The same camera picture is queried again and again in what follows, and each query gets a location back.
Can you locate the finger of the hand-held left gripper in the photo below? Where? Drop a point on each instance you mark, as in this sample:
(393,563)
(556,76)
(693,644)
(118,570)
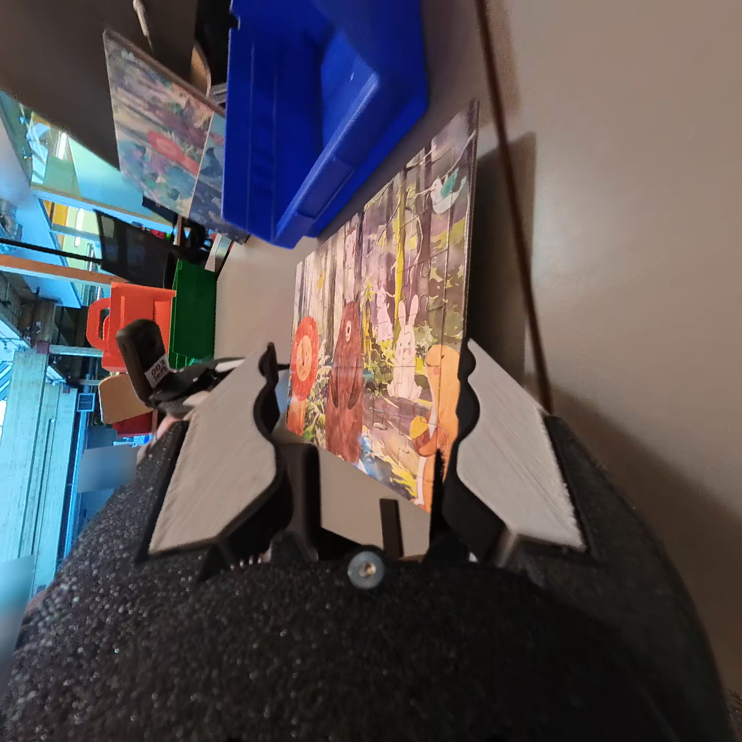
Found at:
(208,382)

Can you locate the forest animal jigsaw puzzle board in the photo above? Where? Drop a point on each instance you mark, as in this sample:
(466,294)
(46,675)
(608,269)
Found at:
(394,290)

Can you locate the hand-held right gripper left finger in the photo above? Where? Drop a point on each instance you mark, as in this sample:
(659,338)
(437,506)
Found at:
(220,464)

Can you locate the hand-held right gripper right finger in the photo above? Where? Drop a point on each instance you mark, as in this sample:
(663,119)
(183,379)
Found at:
(521,464)

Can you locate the black divider panel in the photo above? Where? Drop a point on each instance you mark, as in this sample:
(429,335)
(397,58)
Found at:
(46,46)

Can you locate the green plastic bin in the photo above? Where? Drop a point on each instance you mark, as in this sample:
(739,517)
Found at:
(194,313)

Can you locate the grey desk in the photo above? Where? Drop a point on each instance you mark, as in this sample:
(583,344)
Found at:
(608,232)

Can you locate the orange plastic object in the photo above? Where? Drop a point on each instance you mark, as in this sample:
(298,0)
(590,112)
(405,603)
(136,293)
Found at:
(133,324)

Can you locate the blue plastic object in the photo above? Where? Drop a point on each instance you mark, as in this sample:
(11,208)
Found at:
(301,116)

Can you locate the tan curved object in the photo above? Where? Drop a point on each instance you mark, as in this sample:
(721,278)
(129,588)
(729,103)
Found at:
(122,400)

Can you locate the black mesh office chair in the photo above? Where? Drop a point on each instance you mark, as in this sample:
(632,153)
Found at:
(133,243)

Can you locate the dark blue illustrated puzzle box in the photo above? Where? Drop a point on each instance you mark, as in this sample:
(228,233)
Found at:
(162,145)

